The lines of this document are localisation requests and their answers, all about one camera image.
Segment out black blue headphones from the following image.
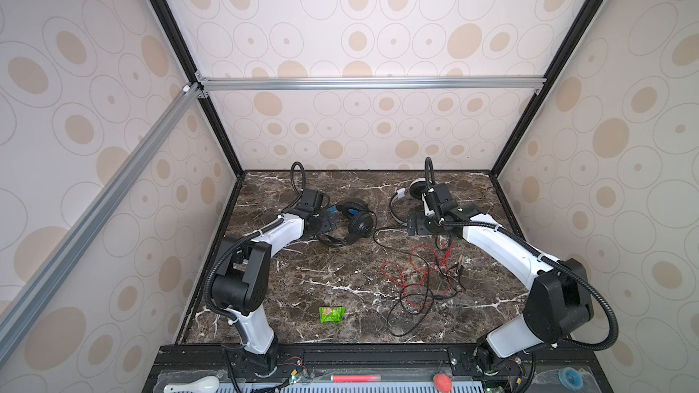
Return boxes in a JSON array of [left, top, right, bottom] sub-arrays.
[[315, 198, 376, 247]]

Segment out black headphone cable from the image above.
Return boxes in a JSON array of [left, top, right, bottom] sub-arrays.
[[372, 226, 468, 338]]

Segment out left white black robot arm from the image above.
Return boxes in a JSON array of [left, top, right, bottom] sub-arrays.
[[203, 188, 326, 376]]

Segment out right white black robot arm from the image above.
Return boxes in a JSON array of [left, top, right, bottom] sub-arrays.
[[398, 178, 620, 373]]

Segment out green snack packet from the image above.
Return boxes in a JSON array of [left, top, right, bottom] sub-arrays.
[[319, 307, 346, 323]]

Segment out red round object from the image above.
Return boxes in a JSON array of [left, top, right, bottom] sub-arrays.
[[433, 373, 453, 393]]

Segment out white plastic object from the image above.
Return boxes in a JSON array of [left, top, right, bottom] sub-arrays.
[[163, 376, 220, 393]]

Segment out blue tape roll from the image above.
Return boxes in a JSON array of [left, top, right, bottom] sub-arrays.
[[558, 367, 584, 391]]

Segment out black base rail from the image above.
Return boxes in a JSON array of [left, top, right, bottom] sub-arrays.
[[141, 344, 612, 392]]

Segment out left aluminium rail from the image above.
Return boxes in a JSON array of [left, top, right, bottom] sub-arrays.
[[1, 82, 202, 364]]

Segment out aluminium rail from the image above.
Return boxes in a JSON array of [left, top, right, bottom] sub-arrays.
[[200, 76, 546, 92], [1, 82, 202, 364]]

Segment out back aluminium rail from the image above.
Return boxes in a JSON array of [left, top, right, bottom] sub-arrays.
[[200, 76, 546, 92]]

